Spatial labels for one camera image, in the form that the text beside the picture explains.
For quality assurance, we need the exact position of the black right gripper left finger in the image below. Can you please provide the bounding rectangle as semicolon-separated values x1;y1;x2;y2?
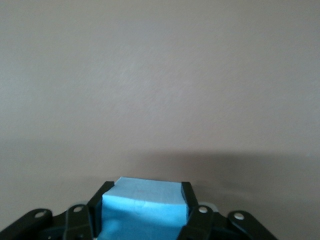
61;180;116;240

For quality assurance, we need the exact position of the brown table cover sheet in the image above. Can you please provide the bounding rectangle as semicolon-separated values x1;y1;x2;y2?
0;0;320;240

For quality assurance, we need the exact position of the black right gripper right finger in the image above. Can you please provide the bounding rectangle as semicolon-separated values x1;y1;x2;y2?
177;181;219;240

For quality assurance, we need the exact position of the blue block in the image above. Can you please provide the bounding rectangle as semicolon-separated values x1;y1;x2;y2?
96;176;189;240

